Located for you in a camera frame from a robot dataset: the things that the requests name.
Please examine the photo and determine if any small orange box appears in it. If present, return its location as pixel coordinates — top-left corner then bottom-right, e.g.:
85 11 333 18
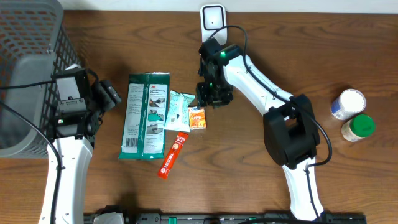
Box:
188 106 207 130

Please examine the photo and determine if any green white gloves packet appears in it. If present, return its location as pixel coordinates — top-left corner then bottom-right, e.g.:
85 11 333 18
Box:
119 72 170 160

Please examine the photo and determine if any light green snack packet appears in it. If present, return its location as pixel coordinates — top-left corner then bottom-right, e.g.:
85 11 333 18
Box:
164 90 195 133

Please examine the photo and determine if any red white snack packet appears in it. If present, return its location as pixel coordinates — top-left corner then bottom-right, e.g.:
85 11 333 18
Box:
157 132 188 179

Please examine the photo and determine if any white blue label jar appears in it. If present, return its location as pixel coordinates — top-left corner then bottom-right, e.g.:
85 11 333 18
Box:
331 89 366 120

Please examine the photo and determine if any green lid white jar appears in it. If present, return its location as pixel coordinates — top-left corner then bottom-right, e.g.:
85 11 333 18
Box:
341 114 376 142

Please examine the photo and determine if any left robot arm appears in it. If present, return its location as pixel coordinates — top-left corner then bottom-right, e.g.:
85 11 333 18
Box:
39 64 121 223

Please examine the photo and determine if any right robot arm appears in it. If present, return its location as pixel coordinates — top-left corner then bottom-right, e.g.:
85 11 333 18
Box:
197 38 323 221

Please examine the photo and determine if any white barcode scanner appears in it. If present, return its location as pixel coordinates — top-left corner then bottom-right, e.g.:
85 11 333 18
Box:
200 4 227 42

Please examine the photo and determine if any grey plastic mesh basket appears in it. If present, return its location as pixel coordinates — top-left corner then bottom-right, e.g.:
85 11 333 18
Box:
1 0 81 159

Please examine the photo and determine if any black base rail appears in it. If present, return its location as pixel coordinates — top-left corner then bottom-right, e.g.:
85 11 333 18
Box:
83 205 368 224

